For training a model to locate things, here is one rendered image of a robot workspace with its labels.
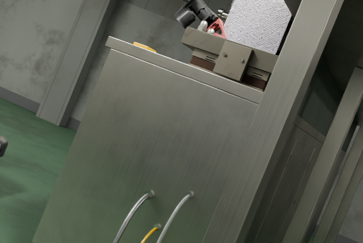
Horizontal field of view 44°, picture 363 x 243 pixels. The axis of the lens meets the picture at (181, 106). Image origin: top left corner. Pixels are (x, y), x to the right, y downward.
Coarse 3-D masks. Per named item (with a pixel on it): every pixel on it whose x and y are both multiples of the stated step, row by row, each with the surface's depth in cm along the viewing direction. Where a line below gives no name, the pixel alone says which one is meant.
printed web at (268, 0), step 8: (240, 0) 172; (248, 0) 170; (256, 0) 169; (264, 0) 168; (272, 0) 166; (280, 0) 165; (248, 8) 170; (256, 8) 169; (264, 8) 167; (272, 8) 166; (280, 8) 165; (280, 16) 164; (288, 16) 163; (280, 48) 177
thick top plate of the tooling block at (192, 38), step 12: (192, 36) 156; (204, 36) 154; (216, 36) 152; (192, 48) 160; (204, 48) 153; (216, 48) 151; (252, 48) 146; (252, 60) 145; (264, 60) 143; (276, 60) 142
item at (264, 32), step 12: (240, 12) 171; (252, 12) 169; (228, 24) 172; (240, 24) 170; (252, 24) 168; (264, 24) 166; (276, 24) 164; (228, 36) 171; (240, 36) 169; (252, 36) 167; (264, 36) 165; (276, 36) 164; (264, 48) 165; (276, 48) 163
